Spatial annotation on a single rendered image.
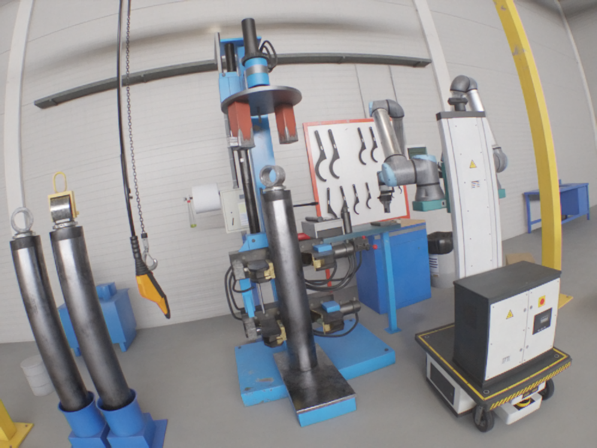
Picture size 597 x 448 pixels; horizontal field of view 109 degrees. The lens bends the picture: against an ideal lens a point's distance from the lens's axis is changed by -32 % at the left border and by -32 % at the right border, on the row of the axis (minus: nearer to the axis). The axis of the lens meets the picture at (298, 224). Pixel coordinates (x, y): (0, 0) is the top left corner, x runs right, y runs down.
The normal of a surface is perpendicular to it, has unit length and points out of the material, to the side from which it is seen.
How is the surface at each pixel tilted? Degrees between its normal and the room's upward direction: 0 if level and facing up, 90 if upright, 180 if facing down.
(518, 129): 90
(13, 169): 90
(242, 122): 90
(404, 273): 90
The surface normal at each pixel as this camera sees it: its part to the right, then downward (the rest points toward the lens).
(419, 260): 0.24, 0.05
